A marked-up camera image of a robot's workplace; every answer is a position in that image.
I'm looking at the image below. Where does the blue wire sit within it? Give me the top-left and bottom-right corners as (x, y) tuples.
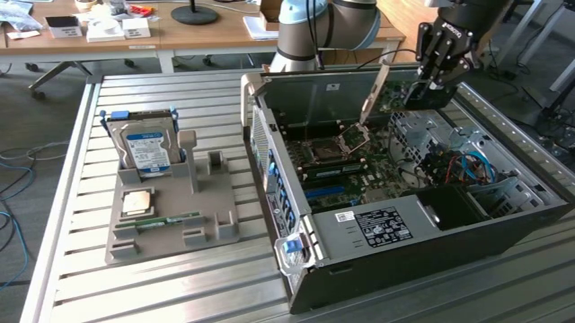
(460, 151), (499, 185)

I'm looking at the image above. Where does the white paper stack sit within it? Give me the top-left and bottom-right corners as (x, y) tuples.
(241, 15), (279, 41)

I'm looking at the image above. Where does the green RAM stick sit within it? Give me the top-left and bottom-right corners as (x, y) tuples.
(119, 211), (203, 231)

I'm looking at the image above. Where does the red wire bundle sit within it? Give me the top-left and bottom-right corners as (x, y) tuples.
(441, 153), (467, 184)

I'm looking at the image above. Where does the wooden desk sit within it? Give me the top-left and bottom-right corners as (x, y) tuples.
(0, 0), (163, 100)
(159, 0), (405, 73)

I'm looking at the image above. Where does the grey parts rack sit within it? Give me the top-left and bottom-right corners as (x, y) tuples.
(103, 129), (241, 266)

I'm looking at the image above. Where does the CPU socket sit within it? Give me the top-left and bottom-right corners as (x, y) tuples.
(309, 137), (347, 163)

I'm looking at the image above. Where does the black lamp base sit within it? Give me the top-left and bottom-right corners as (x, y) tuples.
(169, 0), (220, 26)

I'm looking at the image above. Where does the blue floor cable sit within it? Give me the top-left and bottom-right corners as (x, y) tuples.
(0, 163), (36, 291)

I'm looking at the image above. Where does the open black PC case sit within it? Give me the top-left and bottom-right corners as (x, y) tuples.
(240, 60), (575, 316)

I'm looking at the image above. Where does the white box with ring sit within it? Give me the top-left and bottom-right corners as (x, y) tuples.
(85, 18), (125, 44)

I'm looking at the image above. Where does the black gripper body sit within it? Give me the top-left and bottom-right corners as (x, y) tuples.
(429, 0), (513, 79)

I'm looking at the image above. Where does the white labelled box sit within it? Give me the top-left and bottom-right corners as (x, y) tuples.
(121, 17), (152, 40)

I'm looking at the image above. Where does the green motherboard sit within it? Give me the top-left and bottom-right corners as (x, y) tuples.
(281, 127), (423, 215)

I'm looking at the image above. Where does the hard disk with blue carrier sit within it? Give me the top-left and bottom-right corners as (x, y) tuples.
(99, 106), (188, 179)

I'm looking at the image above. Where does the red plastic object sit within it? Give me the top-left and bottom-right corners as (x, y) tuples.
(129, 3), (157, 17)

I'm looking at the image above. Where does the silver CPU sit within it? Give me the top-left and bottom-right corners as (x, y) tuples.
(121, 190), (153, 216)

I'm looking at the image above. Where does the green expansion card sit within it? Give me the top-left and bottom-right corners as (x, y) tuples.
(359, 62), (459, 124)

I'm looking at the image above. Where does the labelled RAM stick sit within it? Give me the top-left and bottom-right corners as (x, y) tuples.
(308, 164), (364, 180)

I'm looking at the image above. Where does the white box with black inside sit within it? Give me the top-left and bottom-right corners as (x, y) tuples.
(44, 15), (84, 39)

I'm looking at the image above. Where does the white table frame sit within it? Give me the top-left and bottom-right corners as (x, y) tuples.
(491, 0), (575, 94)

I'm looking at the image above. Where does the clear plastic bag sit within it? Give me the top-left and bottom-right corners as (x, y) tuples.
(0, 0), (44, 31)

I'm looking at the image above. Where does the grey chipset heatsink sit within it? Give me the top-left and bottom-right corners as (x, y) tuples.
(367, 188), (395, 203)

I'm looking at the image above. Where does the grey power supply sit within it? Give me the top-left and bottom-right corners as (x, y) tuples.
(311, 194), (445, 268)

